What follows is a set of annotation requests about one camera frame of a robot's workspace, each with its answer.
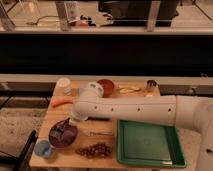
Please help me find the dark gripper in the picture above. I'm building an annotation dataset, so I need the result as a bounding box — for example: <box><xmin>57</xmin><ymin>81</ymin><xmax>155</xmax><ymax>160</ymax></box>
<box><xmin>54</xmin><ymin>118</ymin><xmax>70</xmax><ymax>135</ymax></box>

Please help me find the purple bowl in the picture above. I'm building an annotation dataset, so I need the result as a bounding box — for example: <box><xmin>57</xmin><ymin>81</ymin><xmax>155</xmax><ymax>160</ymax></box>
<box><xmin>48</xmin><ymin>123</ymin><xmax>78</xmax><ymax>148</ymax></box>

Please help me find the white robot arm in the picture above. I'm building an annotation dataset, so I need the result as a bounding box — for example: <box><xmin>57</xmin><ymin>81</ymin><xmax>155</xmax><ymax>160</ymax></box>
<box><xmin>52</xmin><ymin>82</ymin><xmax>213</xmax><ymax>171</ymax></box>

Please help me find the blue cup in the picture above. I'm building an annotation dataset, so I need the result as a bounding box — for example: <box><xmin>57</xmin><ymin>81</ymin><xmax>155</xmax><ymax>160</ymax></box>
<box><xmin>34</xmin><ymin>140</ymin><xmax>52</xmax><ymax>158</ymax></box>

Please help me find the orange carrot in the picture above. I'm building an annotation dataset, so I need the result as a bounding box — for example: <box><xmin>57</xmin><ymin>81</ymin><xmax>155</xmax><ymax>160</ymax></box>
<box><xmin>50</xmin><ymin>97</ymin><xmax>74</xmax><ymax>107</ymax></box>

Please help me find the silver fork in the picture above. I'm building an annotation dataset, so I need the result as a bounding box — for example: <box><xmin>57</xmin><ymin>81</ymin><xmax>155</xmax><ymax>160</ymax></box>
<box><xmin>81</xmin><ymin>131</ymin><xmax>114</xmax><ymax>136</ymax></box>

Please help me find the black chair back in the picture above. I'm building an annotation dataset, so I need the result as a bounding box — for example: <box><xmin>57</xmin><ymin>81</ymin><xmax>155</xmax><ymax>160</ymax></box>
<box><xmin>12</xmin><ymin>130</ymin><xmax>36</xmax><ymax>171</ymax></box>

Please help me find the bunch of dark grapes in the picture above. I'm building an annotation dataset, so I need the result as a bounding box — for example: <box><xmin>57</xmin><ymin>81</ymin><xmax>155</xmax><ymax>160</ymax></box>
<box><xmin>76</xmin><ymin>142</ymin><xmax>111</xmax><ymax>158</ymax></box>

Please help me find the green tray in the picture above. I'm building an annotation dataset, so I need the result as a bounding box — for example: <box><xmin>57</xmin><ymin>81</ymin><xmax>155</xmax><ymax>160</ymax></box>
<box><xmin>116</xmin><ymin>120</ymin><xmax>187</xmax><ymax>168</ymax></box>

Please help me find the yellow banana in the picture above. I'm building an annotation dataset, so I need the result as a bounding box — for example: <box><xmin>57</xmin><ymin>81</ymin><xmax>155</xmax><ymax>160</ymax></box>
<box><xmin>119</xmin><ymin>86</ymin><xmax>141</xmax><ymax>94</ymax></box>

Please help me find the metal cup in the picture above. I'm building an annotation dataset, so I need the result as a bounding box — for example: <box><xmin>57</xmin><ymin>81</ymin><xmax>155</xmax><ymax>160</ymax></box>
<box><xmin>146</xmin><ymin>80</ymin><xmax>157</xmax><ymax>92</ymax></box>

